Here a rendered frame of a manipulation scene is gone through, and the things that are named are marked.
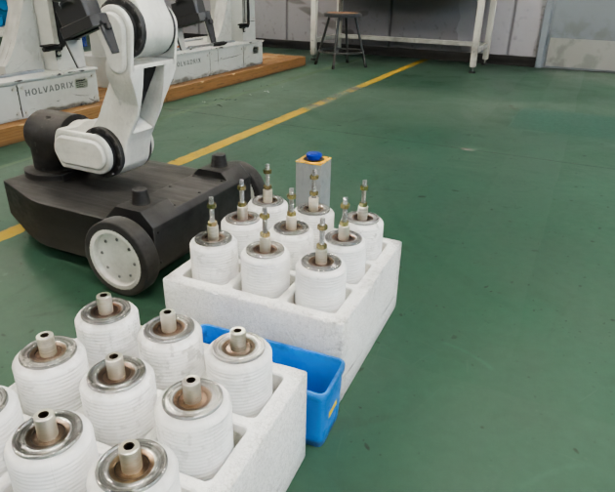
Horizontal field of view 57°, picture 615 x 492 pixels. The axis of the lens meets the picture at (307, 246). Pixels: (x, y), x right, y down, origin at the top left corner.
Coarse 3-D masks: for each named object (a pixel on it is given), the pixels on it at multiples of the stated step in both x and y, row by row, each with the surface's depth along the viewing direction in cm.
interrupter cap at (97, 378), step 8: (104, 360) 77; (128, 360) 77; (136, 360) 77; (96, 368) 75; (104, 368) 75; (128, 368) 76; (136, 368) 75; (144, 368) 75; (88, 376) 73; (96, 376) 74; (104, 376) 74; (128, 376) 74; (136, 376) 74; (88, 384) 72; (96, 384) 72; (104, 384) 72; (112, 384) 72; (120, 384) 72; (128, 384) 72; (136, 384) 73; (104, 392) 71; (112, 392) 71
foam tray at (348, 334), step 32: (384, 256) 124; (192, 288) 110; (224, 288) 110; (288, 288) 110; (352, 288) 111; (384, 288) 123; (224, 320) 110; (256, 320) 107; (288, 320) 104; (320, 320) 101; (352, 320) 104; (384, 320) 129; (320, 352) 104; (352, 352) 109
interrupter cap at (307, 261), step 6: (306, 258) 106; (312, 258) 106; (330, 258) 106; (336, 258) 106; (306, 264) 104; (312, 264) 104; (330, 264) 104; (336, 264) 104; (318, 270) 102; (324, 270) 102; (330, 270) 102
